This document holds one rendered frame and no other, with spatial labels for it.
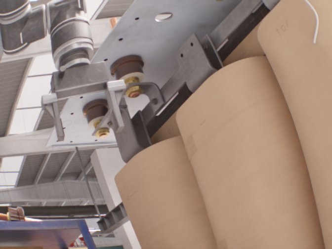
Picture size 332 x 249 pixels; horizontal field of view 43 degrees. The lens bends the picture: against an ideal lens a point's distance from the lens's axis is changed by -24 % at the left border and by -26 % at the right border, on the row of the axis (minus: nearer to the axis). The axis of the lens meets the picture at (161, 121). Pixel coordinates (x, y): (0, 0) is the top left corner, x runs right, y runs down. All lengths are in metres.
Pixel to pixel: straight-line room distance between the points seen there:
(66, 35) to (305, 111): 0.57
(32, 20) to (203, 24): 0.69
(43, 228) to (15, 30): 0.73
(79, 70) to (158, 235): 0.70
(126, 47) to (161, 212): 0.52
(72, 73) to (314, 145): 0.56
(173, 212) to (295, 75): 0.68
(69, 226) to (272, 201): 0.73
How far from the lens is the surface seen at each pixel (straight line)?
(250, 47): 1.39
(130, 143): 1.75
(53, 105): 1.06
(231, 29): 1.39
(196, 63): 1.43
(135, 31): 1.57
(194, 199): 1.55
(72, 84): 1.08
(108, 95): 1.10
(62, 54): 1.11
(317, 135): 1.03
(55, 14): 1.19
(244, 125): 1.25
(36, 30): 1.19
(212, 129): 1.33
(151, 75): 1.86
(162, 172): 1.59
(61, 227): 1.61
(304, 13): 1.05
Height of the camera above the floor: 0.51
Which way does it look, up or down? 22 degrees up
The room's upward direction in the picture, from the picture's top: 19 degrees counter-clockwise
